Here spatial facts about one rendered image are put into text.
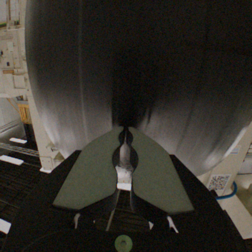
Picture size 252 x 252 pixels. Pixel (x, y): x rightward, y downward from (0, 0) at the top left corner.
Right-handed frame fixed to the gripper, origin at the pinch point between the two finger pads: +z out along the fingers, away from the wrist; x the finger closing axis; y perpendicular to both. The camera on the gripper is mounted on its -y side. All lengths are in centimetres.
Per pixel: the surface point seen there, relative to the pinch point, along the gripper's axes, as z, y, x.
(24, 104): 651, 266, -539
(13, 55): 380, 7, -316
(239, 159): 18.9, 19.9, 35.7
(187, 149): 1.6, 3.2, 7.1
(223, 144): 1.4, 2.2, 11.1
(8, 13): 65, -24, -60
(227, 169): 18.4, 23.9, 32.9
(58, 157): 44, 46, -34
